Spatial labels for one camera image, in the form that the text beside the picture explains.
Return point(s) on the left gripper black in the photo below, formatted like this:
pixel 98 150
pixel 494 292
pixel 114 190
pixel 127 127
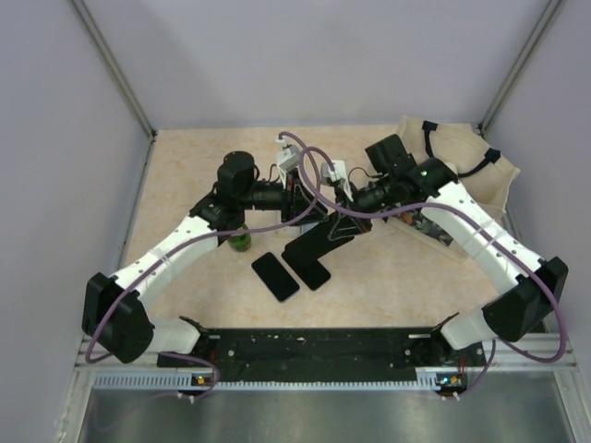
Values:
pixel 297 199

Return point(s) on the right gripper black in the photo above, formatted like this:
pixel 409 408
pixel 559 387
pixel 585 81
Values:
pixel 346 226

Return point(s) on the white slotted cable duct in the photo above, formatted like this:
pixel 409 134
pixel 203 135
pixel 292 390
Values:
pixel 429 379

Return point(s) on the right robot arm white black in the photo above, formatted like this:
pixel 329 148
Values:
pixel 529 286

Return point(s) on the right aluminium frame post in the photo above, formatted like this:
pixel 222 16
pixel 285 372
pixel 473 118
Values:
pixel 535 37

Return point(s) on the left aluminium frame post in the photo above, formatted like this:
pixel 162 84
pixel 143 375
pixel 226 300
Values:
pixel 112 67

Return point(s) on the bare black phone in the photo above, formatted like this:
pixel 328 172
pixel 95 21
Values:
pixel 313 274
pixel 275 277

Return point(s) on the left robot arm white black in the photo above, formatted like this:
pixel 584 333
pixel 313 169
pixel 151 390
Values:
pixel 116 307

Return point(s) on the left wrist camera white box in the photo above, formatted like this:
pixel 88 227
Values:
pixel 287 158

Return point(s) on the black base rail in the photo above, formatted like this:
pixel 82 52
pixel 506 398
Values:
pixel 329 355

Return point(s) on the green glass bottle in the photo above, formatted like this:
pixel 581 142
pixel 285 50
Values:
pixel 241 240

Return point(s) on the beige canvas tote bag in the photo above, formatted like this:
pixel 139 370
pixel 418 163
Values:
pixel 485 173

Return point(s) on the aluminium frame post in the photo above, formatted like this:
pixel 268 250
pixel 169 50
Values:
pixel 112 67
pixel 535 37

